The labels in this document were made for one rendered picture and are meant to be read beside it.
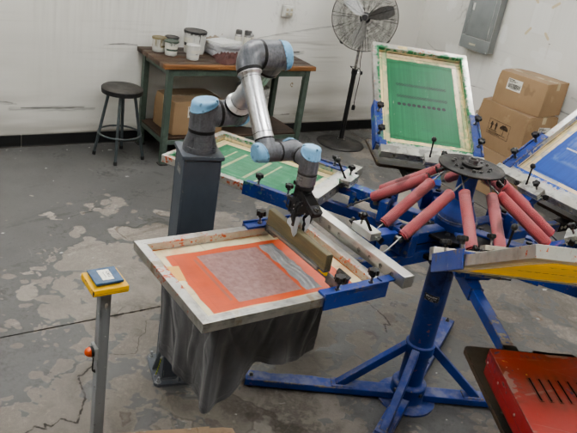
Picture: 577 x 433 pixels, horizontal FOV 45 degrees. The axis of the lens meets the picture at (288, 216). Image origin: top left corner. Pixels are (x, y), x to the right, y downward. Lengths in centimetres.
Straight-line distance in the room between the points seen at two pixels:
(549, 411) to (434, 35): 623
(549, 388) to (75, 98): 492
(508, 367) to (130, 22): 480
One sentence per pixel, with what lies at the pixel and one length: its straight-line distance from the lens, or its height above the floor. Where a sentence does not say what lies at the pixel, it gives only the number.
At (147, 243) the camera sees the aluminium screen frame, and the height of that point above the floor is 99.
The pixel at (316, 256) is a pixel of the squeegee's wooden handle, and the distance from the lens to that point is 260.
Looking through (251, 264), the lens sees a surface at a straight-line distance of 271.
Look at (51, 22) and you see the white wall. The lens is 606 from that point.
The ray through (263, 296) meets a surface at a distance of 252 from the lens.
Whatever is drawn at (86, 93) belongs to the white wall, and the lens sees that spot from 630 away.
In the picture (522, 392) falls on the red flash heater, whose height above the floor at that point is 110.
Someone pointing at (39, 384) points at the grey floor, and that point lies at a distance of 358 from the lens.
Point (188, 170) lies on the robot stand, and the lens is 302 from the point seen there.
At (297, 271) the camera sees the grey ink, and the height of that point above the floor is 96.
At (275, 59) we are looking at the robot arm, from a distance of 273.
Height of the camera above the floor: 227
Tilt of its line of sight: 25 degrees down
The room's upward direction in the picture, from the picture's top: 10 degrees clockwise
